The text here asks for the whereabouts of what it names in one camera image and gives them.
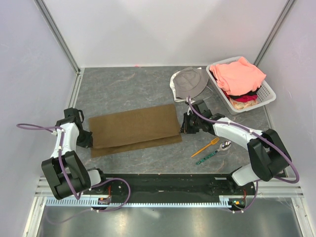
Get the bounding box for brown cloth napkin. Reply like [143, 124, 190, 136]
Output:
[89, 104, 182, 158]

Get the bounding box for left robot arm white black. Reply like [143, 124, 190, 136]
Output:
[41, 108, 108, 200]

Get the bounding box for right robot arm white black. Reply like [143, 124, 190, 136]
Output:
[180, 97, 293, 195]

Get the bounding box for orange plastic fork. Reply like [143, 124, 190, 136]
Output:
[191, 137, 220, 158]

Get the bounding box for grey bucket hat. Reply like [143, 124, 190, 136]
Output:
[169, 67, 209, 102]

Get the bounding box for salmon pink folded garment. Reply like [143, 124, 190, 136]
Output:
[209, 57, 266, 96]

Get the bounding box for red and dark clothes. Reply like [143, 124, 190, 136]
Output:
[223, 88, 259, 110]

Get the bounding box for spoon with green handle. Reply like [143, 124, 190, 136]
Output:
[196, 141, 232, 165]

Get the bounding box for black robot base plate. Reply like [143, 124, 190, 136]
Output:
[98, 173, 237, 198]

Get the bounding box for grey slotted cable duct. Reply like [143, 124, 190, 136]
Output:
[45, 197, 233, 208]

